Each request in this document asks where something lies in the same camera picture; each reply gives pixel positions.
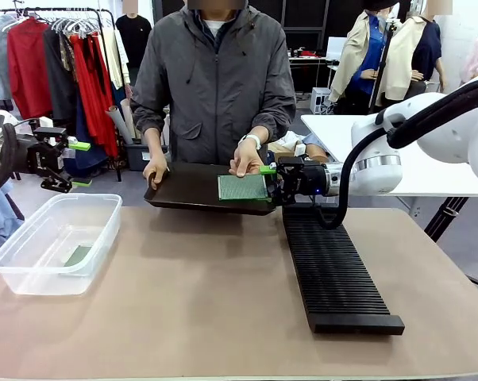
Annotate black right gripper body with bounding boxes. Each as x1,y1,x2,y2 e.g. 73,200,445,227
276,156,329,206

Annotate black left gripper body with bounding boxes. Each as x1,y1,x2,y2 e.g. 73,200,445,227
25,126,71,176

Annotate large green PCB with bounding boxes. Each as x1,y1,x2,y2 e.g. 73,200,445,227
216,173,271,203

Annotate small green PCB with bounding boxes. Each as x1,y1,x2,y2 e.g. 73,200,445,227
62,244,94,268

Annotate black tray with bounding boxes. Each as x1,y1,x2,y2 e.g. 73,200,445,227
143,160,280,217

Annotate person's right forearm grey sleeve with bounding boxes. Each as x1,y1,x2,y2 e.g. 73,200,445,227
129,98,171,160

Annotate person's left forearm grey sleeve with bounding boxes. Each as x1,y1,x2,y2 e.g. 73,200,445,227
246,103,297,144

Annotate person's left hand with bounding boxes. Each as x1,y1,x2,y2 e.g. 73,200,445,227
228,138,264,179

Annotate person's right hand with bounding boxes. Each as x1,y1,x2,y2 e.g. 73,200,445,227
142,152,170,191

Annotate navy hanging garment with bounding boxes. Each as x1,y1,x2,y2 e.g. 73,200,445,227
74,98,110,172

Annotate white wrist watch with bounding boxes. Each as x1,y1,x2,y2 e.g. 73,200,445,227
237,133,263,151

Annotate grey paper roll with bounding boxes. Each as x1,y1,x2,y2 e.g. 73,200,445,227
105,104,134,146

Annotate beige paper roll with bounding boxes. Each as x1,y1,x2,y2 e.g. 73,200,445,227
119,98,137,140

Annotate grey storage bin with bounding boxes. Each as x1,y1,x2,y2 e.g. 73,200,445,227
125,142,171,172

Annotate clear plastic box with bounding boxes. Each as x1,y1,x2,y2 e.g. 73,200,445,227
0,192,124,297

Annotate red dress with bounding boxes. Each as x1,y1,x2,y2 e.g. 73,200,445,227
69,33,120,159

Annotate light blue cloth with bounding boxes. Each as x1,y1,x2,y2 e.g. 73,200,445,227
0,169,26,255

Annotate black hanging garment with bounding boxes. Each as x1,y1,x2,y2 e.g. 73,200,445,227
43,26,79,129

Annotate white plastic crate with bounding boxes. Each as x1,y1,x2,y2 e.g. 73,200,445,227
310,87,338,117

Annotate red jacket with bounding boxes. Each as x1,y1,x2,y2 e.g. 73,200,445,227
6,17,54,122

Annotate cream hanging garment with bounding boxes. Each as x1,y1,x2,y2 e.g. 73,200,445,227
101,26,132,90

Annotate black metal clothes rack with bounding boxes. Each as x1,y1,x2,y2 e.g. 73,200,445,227
0,6,123,182

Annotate black slotted PCB rack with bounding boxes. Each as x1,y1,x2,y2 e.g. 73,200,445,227
281,202,406,336

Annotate person in grey jacket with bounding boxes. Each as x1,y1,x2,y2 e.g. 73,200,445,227
129,0,297,167

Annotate person in black t-shirt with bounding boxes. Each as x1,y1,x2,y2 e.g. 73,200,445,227
114,0,153,85

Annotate white table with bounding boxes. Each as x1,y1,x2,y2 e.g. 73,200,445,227
300,112,478,198

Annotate mannequin beige coat blue shirt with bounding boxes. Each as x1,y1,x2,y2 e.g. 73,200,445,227
328,0,392,105

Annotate black tripod legs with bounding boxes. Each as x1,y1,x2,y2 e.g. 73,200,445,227
422,195,469,244

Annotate mannequin cream jacket navy top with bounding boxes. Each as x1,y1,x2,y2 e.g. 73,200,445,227
380,0,447,102

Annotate pink garment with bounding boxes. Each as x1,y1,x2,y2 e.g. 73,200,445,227
460,22,478,85

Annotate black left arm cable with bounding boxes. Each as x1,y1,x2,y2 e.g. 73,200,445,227
0,122,18,199

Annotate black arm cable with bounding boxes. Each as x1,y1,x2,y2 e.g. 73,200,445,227
313,78,478,231
0,122,18,199

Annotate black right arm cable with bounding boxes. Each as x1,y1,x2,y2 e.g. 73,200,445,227
313,78,478,231

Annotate black camera tripod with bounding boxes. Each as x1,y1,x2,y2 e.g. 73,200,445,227
367,18,399,117

